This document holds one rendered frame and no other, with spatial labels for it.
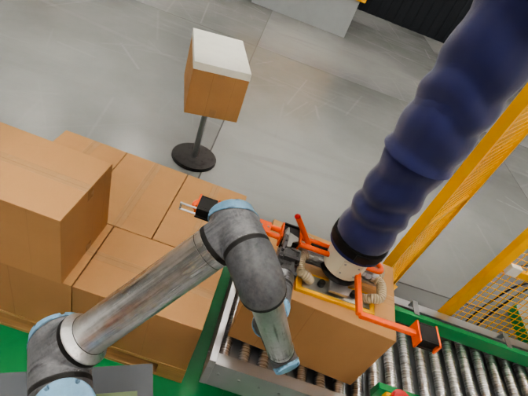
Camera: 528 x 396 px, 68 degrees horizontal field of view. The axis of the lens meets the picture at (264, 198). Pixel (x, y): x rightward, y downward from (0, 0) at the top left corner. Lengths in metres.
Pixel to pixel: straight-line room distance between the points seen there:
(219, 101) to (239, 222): 2.10
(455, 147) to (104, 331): 1.06
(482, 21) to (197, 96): 2.12
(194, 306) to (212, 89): 1.60
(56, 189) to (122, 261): 0.49
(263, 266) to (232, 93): 2.18
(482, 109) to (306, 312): 0.94
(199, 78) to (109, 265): 1.46
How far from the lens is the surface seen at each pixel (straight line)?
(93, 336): 1.13
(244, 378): 1.79
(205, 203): 1.55
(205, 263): 0.95
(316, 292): 1.61
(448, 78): 1.18
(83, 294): 1.94
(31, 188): 1.76
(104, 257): 2.03
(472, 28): 1.17
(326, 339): 1.73
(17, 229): 1.80
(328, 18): 8.69
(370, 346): 1.73
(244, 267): 0.87
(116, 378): 1.51
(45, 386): 1.17
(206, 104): 2.96
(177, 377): 2.29
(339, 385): 1.97
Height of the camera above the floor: 2.14
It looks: 38 degrees down
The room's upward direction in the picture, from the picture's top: 23 degrees clockwise
